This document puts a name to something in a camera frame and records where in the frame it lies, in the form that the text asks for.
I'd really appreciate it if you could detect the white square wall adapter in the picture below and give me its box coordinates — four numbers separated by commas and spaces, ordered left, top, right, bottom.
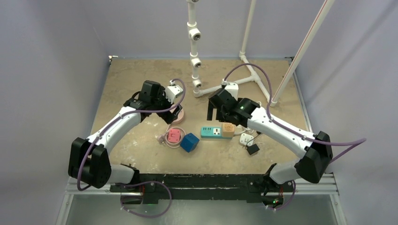
239, 133, 254, 147

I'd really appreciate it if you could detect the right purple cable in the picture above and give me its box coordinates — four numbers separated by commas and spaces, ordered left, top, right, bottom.
222, 63, 367, 212

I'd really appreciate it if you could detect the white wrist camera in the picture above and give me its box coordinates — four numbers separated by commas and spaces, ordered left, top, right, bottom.
222, 82, 239, 100
165, 84, 184, 103

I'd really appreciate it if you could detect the teal power strip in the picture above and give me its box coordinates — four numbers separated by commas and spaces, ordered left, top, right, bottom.
200, 127, 232, 139

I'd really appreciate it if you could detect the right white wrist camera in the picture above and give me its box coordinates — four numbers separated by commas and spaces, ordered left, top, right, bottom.
222, 82, 239, 100

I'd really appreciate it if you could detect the black power adapter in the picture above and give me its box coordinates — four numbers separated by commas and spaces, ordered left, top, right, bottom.
246, 144, 260, 156

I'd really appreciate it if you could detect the pink square plug adapter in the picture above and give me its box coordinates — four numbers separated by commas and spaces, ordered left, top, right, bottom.
167, 128, 181, 143

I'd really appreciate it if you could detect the white PVC pipe frame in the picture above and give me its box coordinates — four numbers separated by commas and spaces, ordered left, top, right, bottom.
187, 0, 334, 105

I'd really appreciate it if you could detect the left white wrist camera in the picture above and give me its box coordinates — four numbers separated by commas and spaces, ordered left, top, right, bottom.
165, 84, 184, 103

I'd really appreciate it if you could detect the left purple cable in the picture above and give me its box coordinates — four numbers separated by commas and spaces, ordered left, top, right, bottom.
76, 78, 186, 218

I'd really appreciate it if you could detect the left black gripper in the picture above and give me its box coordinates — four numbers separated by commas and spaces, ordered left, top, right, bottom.
151, 86, 181, 123

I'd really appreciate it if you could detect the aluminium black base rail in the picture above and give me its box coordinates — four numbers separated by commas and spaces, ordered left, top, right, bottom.
66, 173, 338, 204

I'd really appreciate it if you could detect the round pink power socket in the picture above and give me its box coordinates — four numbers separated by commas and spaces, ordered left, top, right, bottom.
172, 109, 184, 125

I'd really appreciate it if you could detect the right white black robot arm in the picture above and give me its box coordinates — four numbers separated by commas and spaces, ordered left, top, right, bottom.
207, 88, 333, 191

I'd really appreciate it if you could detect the purple cable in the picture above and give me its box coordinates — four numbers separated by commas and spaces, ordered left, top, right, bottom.
222, 63, 367, 212
76, 78, 186, 218

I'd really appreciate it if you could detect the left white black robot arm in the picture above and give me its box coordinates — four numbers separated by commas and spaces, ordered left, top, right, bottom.
68, 78, 186, 192

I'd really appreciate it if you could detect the tan cube plug adapter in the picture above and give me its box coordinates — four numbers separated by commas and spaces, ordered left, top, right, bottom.
221, 122, 235, 138

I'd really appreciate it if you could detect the blue cube socket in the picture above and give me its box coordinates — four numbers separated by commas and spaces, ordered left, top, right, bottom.
180, 133, 199, 152

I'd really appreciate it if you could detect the pink coiled cable with plug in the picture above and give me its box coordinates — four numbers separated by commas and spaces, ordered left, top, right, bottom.
156, 126, 186, 150

